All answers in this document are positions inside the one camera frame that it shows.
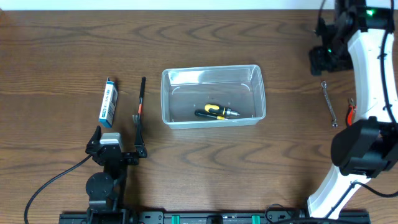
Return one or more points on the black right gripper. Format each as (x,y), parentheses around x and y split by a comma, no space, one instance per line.
(319,63)

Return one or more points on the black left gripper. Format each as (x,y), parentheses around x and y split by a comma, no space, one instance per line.
(141,153)

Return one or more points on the silver combination wrench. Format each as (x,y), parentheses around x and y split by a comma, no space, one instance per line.
(328,102)

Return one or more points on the slim black yellow screwdriver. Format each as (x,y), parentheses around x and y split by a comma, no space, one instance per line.
(205,114)

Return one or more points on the stubby yellow black screwdriver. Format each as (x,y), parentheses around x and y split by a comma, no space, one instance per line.
(220,110)

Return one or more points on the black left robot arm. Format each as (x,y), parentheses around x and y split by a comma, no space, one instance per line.
(106,189)

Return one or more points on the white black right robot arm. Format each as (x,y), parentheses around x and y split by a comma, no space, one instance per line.
(360,39)

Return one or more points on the clear plastic container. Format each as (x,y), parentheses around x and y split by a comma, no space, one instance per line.
(238,87)

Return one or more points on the blue white screwdriver box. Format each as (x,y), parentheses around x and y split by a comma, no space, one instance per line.
(109,102)

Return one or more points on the small black red hammer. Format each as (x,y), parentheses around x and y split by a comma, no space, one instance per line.
(141,100)

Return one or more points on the red handled pliers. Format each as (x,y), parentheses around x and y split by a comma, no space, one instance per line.
(351,112)

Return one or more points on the black mounting rail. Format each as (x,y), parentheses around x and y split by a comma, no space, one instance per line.
(276,216)

